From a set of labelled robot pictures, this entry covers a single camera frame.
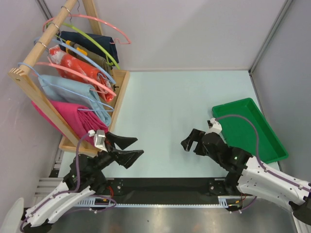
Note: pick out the orange white patterned trousers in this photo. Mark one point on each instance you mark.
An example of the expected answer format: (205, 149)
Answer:
(60, 57)

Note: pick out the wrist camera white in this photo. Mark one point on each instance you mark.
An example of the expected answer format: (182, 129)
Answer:
(98, 139)
(214, 126)

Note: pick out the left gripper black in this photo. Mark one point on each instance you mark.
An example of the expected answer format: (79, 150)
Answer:
(126, 158)

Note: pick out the lime green hanger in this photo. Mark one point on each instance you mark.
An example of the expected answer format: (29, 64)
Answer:
(111, 61)

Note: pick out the navy blue trousers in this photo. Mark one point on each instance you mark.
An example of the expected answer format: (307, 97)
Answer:
(104, 41)

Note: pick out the olive green trousers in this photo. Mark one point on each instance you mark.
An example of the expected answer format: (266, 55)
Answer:
(93, 56)

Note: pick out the pink hanger front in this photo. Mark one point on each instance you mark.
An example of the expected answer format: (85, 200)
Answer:
(78, 74)

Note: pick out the green plastic tray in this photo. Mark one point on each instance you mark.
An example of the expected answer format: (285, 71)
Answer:
(243, 134)

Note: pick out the light blue wire hanger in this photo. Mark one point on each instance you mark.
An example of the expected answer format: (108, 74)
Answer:
(62, 89)

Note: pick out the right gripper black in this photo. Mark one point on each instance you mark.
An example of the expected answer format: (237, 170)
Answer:
(195, 135)

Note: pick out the magenta trousers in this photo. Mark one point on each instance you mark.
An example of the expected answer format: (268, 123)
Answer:
(80, 121)

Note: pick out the light blue folded trousers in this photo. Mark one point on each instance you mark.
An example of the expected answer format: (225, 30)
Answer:
(104, 117)

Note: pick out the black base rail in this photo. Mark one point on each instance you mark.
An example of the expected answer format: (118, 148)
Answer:
(167, 191)

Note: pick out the wooden clothes rack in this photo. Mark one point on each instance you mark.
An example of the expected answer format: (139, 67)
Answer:
(21, 77)

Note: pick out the pink hanger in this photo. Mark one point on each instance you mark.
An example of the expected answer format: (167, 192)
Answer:
(78, 74)
(107, 24)

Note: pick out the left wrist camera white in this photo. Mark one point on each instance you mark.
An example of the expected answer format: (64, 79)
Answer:
(98, 139)

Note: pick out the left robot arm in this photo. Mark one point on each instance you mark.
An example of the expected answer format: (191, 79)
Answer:
(84, 179)

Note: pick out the pink hanger at back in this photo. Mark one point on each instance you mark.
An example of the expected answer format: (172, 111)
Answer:
(107, 24)

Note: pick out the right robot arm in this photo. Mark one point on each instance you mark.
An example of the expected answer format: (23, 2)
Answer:
(247, 176)

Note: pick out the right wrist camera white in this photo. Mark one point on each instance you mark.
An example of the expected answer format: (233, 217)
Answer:
(214, 126)

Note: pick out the blue hanger mid rack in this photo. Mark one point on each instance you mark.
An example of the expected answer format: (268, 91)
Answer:
(86, 58)

